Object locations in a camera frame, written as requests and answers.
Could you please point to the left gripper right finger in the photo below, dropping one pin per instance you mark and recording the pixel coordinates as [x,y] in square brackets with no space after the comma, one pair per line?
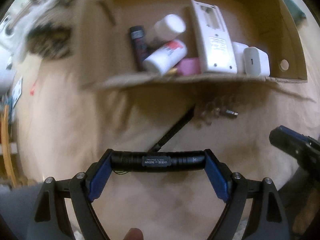
[267,218]

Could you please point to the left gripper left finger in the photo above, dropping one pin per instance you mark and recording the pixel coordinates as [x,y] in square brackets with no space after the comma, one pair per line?
[50,217]

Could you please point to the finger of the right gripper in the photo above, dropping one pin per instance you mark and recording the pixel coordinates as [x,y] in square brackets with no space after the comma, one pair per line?
[303,148]

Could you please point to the black UV flashlight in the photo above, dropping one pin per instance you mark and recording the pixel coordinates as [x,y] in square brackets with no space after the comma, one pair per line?
[157,161]

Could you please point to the person's hand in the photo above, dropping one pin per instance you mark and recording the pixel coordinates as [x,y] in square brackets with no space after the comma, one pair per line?
[134,234]

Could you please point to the metal audio plug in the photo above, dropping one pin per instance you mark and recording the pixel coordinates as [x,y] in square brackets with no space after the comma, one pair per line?
[227,113]

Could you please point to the white power adapter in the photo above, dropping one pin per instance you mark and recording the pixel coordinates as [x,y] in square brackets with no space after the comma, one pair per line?
[256,62]

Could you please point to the white remote control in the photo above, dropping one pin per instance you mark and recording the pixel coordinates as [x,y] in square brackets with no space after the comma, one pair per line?
[214,46]

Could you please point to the pink small object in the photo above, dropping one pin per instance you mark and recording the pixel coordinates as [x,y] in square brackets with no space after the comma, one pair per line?
[188,67]

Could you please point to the brown cardboard box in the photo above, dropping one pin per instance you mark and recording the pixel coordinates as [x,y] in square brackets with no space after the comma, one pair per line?
[105,59]

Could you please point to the white bottle red label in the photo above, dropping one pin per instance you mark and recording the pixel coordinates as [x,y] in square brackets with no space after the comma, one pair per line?
[165,57]

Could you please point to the leopard pattern shaggy blanket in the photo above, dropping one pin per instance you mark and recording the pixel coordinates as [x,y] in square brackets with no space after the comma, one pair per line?
[45,31]

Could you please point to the black cylindrical tube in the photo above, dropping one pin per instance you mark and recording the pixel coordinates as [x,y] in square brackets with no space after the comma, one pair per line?
[139,46]

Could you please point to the small white pill bottle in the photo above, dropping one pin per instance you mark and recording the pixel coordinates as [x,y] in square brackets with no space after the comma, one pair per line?
[169,27]

